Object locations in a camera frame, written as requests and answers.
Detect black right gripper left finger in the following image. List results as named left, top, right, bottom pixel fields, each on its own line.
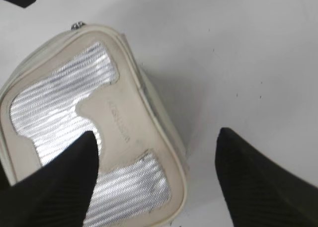
left=0, top=131, right=99, bottom=227

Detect silver ring zipper pull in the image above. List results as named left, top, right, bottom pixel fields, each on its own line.
left=71, top=21, right=85, bottom=30

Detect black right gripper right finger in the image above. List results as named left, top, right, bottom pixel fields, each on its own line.
left=215, top=128, right=318, bottom=227

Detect cream fabric zipper bag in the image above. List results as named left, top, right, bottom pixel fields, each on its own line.
left=0, top=24, right=187, bottom=227

